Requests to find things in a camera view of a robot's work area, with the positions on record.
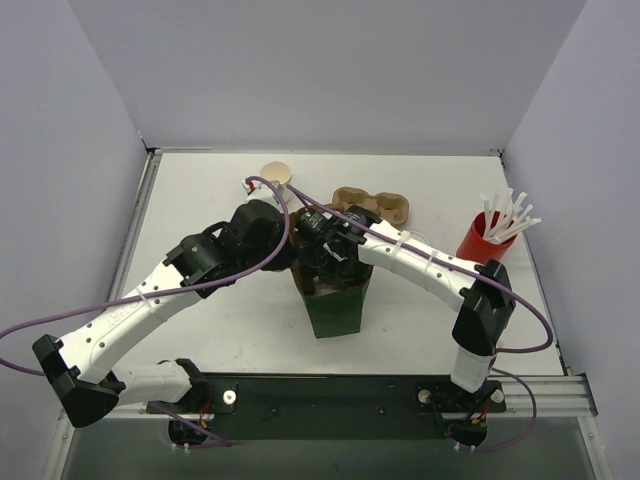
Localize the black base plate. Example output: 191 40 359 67
147 373 506 441

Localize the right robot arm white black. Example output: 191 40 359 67
294 205 515 393

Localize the brown pulp cup carrier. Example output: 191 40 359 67
331 186 410 228

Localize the red straw holder cup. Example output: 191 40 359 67
456 213 516 264

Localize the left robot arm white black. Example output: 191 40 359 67
33 199 295 428

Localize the white wrapped straws bundle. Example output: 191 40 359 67
478 188 541 245

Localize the brown green paper bag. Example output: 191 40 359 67
289 207 374 340

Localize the white plastic lid stack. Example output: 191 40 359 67
409 230 431 245

